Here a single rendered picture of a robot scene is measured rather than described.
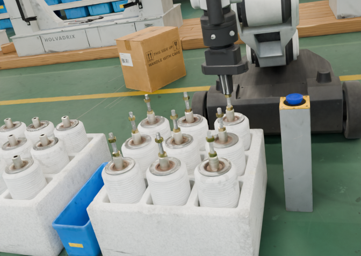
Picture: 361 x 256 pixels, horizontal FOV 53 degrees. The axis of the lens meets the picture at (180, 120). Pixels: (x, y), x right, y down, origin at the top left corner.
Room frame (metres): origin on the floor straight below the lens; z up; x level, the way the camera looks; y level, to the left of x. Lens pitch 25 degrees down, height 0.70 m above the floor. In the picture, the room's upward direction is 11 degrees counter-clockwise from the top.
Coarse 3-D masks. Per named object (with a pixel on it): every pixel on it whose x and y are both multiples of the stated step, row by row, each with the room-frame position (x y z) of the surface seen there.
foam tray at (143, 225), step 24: (264, 168) 0.90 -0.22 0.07; (192, 192) 0.71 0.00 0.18; (240, 192) 0.72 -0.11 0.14; (264, 192) 0.86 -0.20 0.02; (96, 216) 0.72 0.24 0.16; (120, 216) 0.69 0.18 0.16; (144, 216) 0.67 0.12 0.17; (168, 216) 0.65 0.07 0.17; (192, 216) 0.63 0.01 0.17; (216, 216) 0.61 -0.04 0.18; (240, 216) 0.60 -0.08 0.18; (120, 240) 0.70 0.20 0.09; (144, 240) 0.68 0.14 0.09; (168, 240) 0.66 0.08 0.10; (192, 240) 0.64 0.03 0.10; (216, 240) 0.62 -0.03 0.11; (240, 240) 0.60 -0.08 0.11
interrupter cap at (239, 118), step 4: (236, 112) 0.94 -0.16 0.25; (224, 116) 0.93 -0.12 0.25; (236, 116) 0.92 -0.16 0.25; (240, 116) 0.91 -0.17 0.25; (224, 120) 0.91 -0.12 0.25; (236, 120) 0.89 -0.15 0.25; (240, 120) 0.88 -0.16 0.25; (224, 124) 0.88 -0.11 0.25; (228, 124) 0.87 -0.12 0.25; (232, 124) 0.87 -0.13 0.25; (236, 124) 0.87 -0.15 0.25
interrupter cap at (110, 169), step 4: (112, 160) 0.80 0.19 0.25; (124, 160) 0.79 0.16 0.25; (128, 160) 0.79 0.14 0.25; (132, 160) 0.78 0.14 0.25; (108, 164) 0.79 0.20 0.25; (112, 164) 0.78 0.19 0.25; (124, 164) 0.78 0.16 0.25; (128, 164) 0.77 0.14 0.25; (132, 164) 0.76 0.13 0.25; (108, 168) 0.77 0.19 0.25; (112, 168) 0.76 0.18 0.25; (116, 168) 0.76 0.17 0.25; (124, 168) 0.75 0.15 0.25; (128, 168) 0.75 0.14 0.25; (108, 172) 0.75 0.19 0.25; (112, 172) 0.75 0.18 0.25; (116, 172) 0.74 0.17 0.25; (120, 172) 0.74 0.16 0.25; (124, 172) 0.74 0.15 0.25
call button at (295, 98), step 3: (288, 96) 0.81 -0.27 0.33; (291, 96) 0.81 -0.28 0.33; (294, 96) 0.80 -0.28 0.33; (297, 96) 0.80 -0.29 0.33; (300, 96) 0.80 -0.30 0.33; (288, 99) 0.80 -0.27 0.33; (291, 99) 0.79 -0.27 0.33; (294, 99) 0.79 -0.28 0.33; (297, 99) 0.79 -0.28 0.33; (300, 99) 0.79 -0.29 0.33; (288, 102) 0.80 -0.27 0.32; (291, 102) 0.79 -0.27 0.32; (294, 102) 0.79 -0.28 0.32; (297, 102) 0.79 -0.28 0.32; (300, 102) 0.80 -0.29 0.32
